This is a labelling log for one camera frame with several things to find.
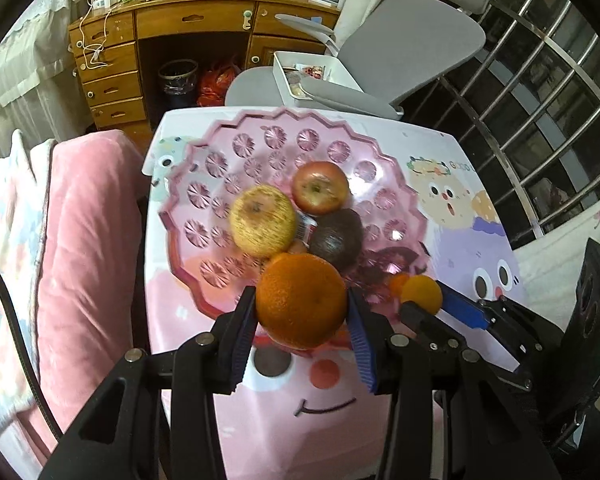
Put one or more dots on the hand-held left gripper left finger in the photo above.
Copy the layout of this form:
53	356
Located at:
242	340

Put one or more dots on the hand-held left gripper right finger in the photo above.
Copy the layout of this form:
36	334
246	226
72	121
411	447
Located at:
362	345

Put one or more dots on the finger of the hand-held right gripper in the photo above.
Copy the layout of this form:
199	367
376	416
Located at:
430	327
462	307

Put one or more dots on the small orange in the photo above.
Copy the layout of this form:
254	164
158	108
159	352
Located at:
422	294
397	282

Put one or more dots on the large orange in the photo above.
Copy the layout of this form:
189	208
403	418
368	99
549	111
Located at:
300	300

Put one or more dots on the dark avocado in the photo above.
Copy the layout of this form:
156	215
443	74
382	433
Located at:
337	240

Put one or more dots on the yellow pear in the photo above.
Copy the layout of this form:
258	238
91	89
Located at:
262	220

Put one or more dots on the pink plastic fruit bowl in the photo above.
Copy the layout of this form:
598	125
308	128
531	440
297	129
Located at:
215	195

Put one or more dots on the red apple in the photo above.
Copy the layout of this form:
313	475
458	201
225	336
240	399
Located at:
320	187

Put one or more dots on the white butterfly curtain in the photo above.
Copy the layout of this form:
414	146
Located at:
555	260

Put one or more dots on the cartoon printed tablecloth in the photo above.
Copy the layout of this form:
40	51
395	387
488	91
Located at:
280	435

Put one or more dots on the pink plush blanket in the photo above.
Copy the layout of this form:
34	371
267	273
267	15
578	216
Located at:
90	240

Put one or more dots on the window security grille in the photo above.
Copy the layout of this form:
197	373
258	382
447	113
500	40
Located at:
540	110

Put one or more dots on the red plastic bag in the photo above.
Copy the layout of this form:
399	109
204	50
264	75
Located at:
217	85

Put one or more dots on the pastel patchwork blanket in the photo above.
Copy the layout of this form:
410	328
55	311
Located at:
0	240

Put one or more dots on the dark trash bin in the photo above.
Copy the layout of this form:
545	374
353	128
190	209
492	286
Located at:
177	82

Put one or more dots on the white storage box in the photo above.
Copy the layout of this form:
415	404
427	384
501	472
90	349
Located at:
340	67

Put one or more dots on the grey office chair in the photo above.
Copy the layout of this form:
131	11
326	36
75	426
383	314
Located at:
405	40

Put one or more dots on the wooden desk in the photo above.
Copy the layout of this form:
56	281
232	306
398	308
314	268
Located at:
180	17

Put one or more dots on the white lace dust cover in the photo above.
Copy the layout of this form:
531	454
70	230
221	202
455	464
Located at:
25	75

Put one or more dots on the white power strip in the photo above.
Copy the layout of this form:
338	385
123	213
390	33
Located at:
102	2

